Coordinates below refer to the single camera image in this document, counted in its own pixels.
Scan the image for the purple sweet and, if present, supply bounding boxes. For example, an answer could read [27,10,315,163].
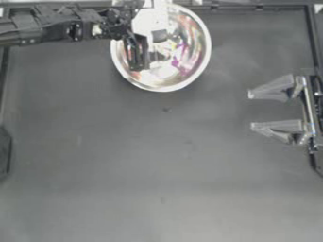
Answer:
[170,43,191,69]

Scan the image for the steel bowl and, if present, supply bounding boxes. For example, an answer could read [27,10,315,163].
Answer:
[110,2,214,93]

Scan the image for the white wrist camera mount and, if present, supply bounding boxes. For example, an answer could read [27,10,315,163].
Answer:
[131,4,171,44]

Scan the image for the black metal frame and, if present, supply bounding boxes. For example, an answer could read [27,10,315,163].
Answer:
[0,0,323,127]

